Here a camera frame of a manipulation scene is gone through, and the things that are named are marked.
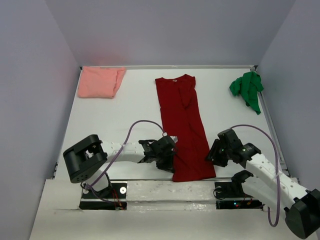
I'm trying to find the red t-shirt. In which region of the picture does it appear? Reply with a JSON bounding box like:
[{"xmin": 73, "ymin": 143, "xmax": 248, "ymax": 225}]
[{"xmin": 155, "ymin": 74, "xmax": 216, "ymax": 182}]

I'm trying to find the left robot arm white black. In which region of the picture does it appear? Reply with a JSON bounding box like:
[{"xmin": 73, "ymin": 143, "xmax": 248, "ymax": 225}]
[{"xmin": 63, "ymin": 133, "xmax": 178, "ymax": 198}]

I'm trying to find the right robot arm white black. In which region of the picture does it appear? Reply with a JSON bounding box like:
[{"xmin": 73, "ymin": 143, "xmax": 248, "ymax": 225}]
[{"xmin": 206, "ymin": 128, "xmax": 320, "ymax": 240}]

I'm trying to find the green t-shirt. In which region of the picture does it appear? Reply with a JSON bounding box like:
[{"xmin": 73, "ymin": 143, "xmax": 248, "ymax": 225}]
[{"xmin": 229, "ymin": 71, "xmax": 264, "ymax": 115}]

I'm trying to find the folded pink t-shirt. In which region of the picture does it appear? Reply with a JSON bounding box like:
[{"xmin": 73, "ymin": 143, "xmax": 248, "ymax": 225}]
[{"xmin": 77, "ymin": 66, "xmax": 126, "ymax": 99}]

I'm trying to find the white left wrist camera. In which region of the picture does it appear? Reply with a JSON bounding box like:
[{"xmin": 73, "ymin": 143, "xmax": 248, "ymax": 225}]
[{"xmin": 162, "ymin": 132, "xmax": 178, "ymax": 143}]

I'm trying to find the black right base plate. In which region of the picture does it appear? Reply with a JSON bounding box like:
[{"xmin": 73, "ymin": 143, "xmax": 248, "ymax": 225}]
[{"xmin": 213, "ymin": 181, "xmax": 265, "ymax": 210}]

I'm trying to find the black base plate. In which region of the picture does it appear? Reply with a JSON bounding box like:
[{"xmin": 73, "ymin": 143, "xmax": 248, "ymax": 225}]
[
  {"xmin": 213, "ymin": 181, "xmax": 265, "ymax": 210},
  {"xmin": 79, "ymin": 181, "xmax": 128, "ymax": 211}
]

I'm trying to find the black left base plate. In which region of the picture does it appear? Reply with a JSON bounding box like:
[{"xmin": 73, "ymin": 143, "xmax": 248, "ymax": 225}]
[{"xmin": 79, "ymin": 181, "xmax": 128, "ymax": 211}]

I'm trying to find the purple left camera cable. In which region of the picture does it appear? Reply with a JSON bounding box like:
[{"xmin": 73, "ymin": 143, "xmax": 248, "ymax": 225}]
[{"xmin": 84, "ymin": 120, "xmax": 168, "ymax": 209}]

